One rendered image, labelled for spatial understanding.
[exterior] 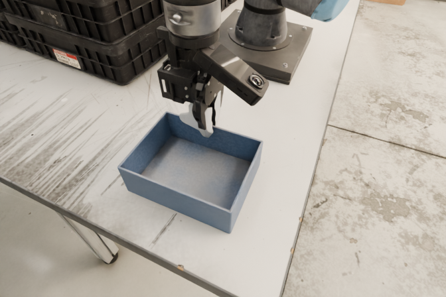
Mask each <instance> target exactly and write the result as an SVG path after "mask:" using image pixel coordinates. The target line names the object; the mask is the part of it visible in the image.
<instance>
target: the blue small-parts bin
mask: <svg viewBox="0 0 446 297"><path fill-rule="evenodd" d="M212 129H213V134H211V135H210V137H209V138H207V137H203V136H202V134H201V133H200V131H199V130H198V129H195V128H194V127H191V126H190V125H187V124H186V123H183V122H182V121H181V119H180V117H179V115H178V114H176V113H171V112H169V111H166V112H164V114H163V115H162V116H161V117H160V118H159V119H158V121H157V122H156V123H155V124H154V125H153V126H152V127H151V128H150V129H149V131H148V132H147V133H146V134H145V136H144V137H143V138H142V139H141V140H140V141H139V142H138V143H137V144H136V146H135V147H134V148H133V149H132V150H131V152H130V153H129V154H128V155H127V156H126V157H125V158H124V159H123V160H122V162H121V163H120V164H119V165H118V166H117V169H118V170H119V173H120V174H121V177H122V179H123V181H124V183H125V186H126V188H127V190H128V191H129V192H132V193H134V194H137V195H138V196H141V197H143V198H146V199H148V200H151V201H153V202H155V203H158V204H160V205H162V206H165V207H167V208H169V209H172V210H174V211H177V212H179V213H181V214H184V215H186V216H189V217H191V218H193V219H195V220H198V221H200V222H203V223H205V224H207V225H209V226H212V227H215V228H217V229H219V230H221V231H224V232H226V233H229V234H231V232H232V230H233V227H234V225H235V222H236V220H237V218H238V215H239V213H240V210H241V208H242V206H243V204H244V201H245V199H246V196H247V195H248V192H249V190H250V187H251V185H252V182H253V181H254V178H255V175H256V173H257V171H258V168H259V166H260V160H261V152H262V147H263V141H262V140H259V139H255V138H253V137H249V136H246V135H243V134H240V133H236V132H233V131H229V130H227V129H223V128H221V127H217V126H214V125H213V126H212Z"/></svg>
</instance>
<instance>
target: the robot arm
mask: <svg viewBox="0 0 446 297"><path fill-rule="evenodd" d="M349 1H350V0H244V6H243V7H242V10H241V13H240V15H239V17H238V20H237V22H236V27H235V34H236V36H237V37H238V38H239V39H240V40H242V41H243V42H245V43H248V44H251V45H254V46H275V45H278V44H280V43H282V42H283V41H284V40H285V39H286V35H287V20H286V13H285V10H286V8H287V9H290V10H292V11H295V12H297V13H300V14H302V15H305V16H307V17H310V18H311V19H316V20H318V21H322V22H324V23H327V22H330V21H332V20H334V19H335V18H336V17H337V16H338V15H339V14H340V13H341V12H342V10H343V9H344V8H345V7H346V5H347V4H348V2H349ZM163 8H164V13H165V21H166V22H165V24H164V25H163V26H159V27H158V28H157V36H158V38H163V39H165V42H166V47H167V54H168V58H167V59H166V60H165V61H164V62H163V65H162V66H161V67H160V68H159V69H158V70H157V74H158V78H159V84H160V88H161V93H162V97H164V98H167V99H171V100H173V101H175V102H177V103H181V104H184V103H185V102H186V101H187V102H189V103H190V104H189V105H188V110H189V112H185V113H180V115H179V117H180V119H181V121H182V122H183V123H186V124H187V125H190V126H191V127H194V128H195V129H198V130H199V131H200V133H201V134H202V136H203V137H207V138H209V137H210V135H211V134H213V129H212V126H213V125H214V126H217V122H218V118H219V114H220V108H221V106H222V98H223V93H224V86H226V87H227V88H228V89H229V90H231V91H232V92H233V93H235V94H236V95H237V96H238V97H240V98H241V99H243V100H244V101H245V102H246V103H247V104H249V105H250V106H254V105H256V104H257V103H258V102H259V101H260V100H261V99H262V98H263V96H264V95H265V93H266V91H267V89H268V87H269V81H268V80H266V79H265V78H264V77H263V76H262V75H260V74H259V73H257V72H256V71H255V70H254V69H253V68H251V67H250V66H249V65H247V64H246V63H245V62H244V61H243V60H241V59H240V58H238V57H237V56H236V55H235V54H234V53H233V52H231V51H230V50H228V49H227V48H226V47H225V46H224V45H222V44H221V43H220V42H218V39H219V38H220V25H221V0H163ZM168 64H170V66H167V65H168ZM166 66H167V67H166ZM165 67H166V68H165ZM164 68H165V69H164ZM162 80H164V81H165V87H166V91H167V92H165V91H164V89H163V83H162Z"/></svg>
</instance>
